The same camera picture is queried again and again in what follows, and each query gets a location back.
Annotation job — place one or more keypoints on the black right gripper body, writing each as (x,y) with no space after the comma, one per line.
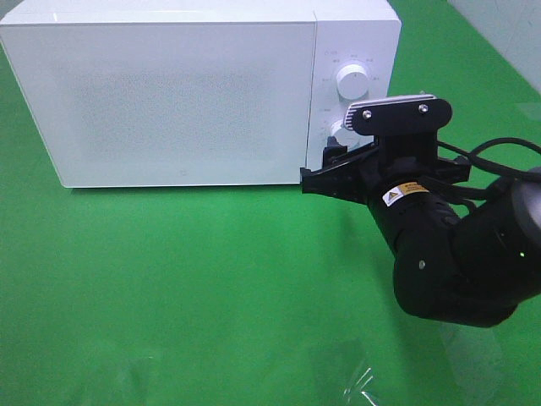
(382,168)

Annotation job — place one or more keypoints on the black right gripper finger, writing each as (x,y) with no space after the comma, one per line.
(343,180)
(335,152)

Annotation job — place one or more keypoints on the white dial knob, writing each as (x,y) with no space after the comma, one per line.
(345,137)
(352,81)

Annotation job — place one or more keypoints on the white microwave door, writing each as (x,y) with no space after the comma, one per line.
(167,105)

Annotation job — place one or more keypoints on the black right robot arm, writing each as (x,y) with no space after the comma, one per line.
(462,255)

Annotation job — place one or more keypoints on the white microwave oven body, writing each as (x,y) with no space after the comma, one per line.
(365,32)

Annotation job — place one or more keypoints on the green table mat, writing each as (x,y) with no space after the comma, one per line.
(219,296)

